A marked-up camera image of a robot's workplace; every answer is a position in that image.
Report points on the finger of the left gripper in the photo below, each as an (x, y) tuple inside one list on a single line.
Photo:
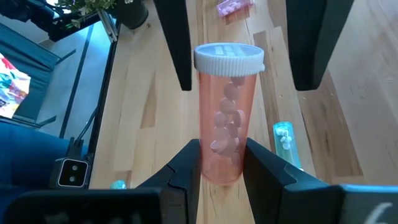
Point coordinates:
[(314, 40), (175, 40)]

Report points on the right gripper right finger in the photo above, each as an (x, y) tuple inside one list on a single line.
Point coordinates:
[(273, 193)]

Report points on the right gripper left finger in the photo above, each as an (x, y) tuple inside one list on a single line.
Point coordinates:
[(183, 186)]

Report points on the purple pill bottle white cap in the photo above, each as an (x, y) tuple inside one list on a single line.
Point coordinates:
[(231, 7)]

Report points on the pink pill bottle white cap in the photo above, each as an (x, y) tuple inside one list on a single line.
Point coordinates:
[(228, 124)]

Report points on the potted green plant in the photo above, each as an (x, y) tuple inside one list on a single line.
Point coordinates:
[(132, 14)]

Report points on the blue fabric seat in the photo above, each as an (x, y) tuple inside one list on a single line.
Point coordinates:
[(28, 149)]

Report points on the black aluminium table frame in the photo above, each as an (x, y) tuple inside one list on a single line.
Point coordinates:
[(104, 93)]

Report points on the black white-rimmed depth camera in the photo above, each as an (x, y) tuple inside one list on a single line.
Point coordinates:
[(72, 172)]

